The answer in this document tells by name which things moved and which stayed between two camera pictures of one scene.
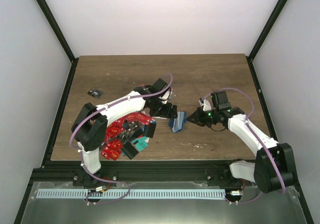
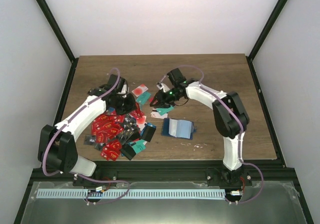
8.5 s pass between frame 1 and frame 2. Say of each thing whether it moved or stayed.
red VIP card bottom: stayed
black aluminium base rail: stayed
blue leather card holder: moved
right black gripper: moved
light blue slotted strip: stayed
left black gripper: moved
